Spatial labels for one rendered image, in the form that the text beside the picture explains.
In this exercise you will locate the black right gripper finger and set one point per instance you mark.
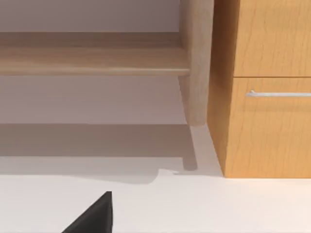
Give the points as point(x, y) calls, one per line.
point(100, 216)

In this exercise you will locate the pale wooden open shelf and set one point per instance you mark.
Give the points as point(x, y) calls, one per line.
point(102, 60)

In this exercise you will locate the orange wooden cupboard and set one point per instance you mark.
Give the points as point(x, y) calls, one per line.
point(219, 102)

